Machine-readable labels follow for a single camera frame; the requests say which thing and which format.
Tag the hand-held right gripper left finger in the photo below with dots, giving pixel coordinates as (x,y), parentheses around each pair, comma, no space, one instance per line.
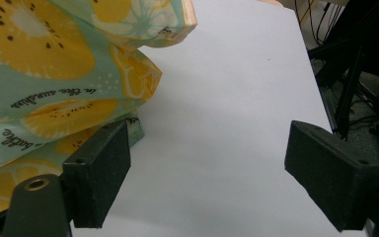
(98,171)

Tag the lemon print green cloth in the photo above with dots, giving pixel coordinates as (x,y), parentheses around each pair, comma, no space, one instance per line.
(62,65)

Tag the black metal stand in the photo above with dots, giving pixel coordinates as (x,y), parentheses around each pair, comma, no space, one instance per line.
(353,79)

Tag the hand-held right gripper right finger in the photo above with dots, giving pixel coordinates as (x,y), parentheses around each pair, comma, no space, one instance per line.
(329,177)

